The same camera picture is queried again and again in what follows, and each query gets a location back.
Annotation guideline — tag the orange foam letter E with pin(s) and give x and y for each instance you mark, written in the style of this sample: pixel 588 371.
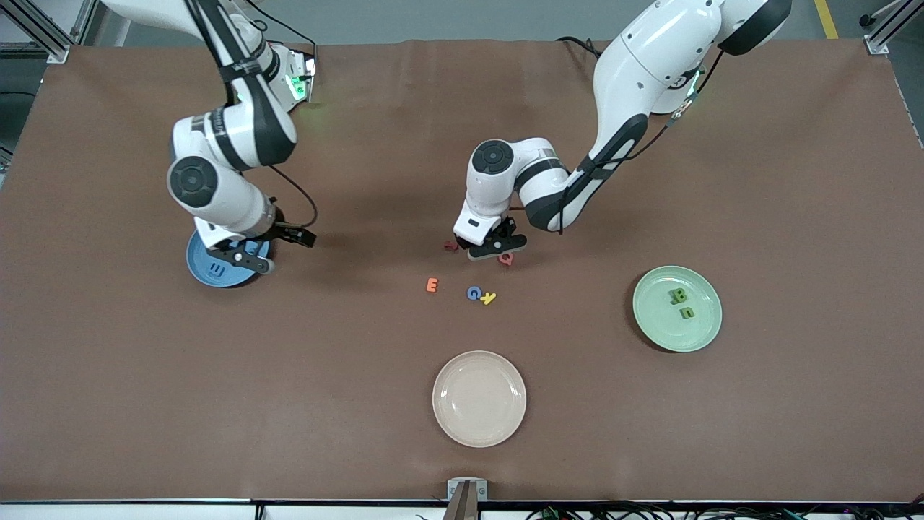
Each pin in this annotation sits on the orange foam letter E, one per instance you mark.
pixel 432 284

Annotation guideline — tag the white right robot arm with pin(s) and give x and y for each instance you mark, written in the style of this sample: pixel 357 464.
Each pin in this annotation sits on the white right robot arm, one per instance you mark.
pixel 216 202

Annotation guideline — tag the pink foam letter Q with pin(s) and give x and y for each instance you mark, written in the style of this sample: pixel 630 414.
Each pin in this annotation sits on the pink foam letter Q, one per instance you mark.
pixel 506 260

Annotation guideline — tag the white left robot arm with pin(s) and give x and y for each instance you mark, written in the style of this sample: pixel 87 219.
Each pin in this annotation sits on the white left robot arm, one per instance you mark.
pixel 650 65

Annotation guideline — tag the blue foam letter G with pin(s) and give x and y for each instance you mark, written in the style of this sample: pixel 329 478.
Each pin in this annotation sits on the blue foam letter G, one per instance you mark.
pixel 473 292

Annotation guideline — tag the yellow floor tape strip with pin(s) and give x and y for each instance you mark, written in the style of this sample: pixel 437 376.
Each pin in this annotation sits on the yellow floor tape strip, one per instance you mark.
pixel 829 22

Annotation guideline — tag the green round plate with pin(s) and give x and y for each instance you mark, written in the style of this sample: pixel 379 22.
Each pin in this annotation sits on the green round plate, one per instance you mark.
pixel 653 318

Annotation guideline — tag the aluminium extrusion frame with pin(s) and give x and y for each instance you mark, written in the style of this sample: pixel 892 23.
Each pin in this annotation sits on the aluminium extrusion frame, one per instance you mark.
pixel 54 50
pixel 877 45

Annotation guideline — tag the grey metal camera bracket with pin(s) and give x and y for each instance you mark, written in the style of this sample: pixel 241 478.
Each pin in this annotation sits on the grey metal camera bracket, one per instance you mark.
pixel 453 488

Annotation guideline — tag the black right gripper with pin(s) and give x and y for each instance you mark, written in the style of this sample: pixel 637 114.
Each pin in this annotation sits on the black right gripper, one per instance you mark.
pixel 284 232

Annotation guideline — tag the brown table cover sheet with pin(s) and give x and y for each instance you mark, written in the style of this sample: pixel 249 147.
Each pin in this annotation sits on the brown table cover sheet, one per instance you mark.
pixel 216 404

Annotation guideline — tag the blue foam letter E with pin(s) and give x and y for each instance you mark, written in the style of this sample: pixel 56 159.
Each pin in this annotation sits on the blue foam letter E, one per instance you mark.
pixel 216 270

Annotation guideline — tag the yellow foam letter K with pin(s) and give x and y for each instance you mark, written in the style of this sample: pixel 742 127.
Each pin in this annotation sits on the yellow foam letter K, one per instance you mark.
pixel 489 297

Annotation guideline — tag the green foam letter B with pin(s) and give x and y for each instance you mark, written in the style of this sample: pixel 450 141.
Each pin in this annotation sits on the green foam letter B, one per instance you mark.
pixel 678 295

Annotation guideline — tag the blue round plate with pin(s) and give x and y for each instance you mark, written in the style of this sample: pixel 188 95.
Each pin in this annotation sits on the blue round plate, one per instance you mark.
pixel 206 271

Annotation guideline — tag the beige round plate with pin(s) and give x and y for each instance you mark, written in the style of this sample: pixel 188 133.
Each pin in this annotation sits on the beige round plate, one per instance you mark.
pixel 479 399

